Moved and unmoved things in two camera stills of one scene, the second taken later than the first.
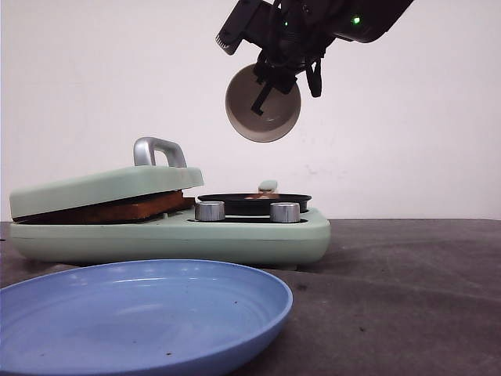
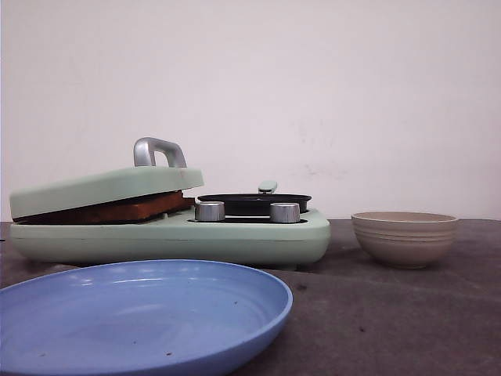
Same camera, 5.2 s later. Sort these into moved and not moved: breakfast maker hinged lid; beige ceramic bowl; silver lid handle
Moved: beige ceramic bowl
Not moved: silver lid handle; breakfast maker hinged lid
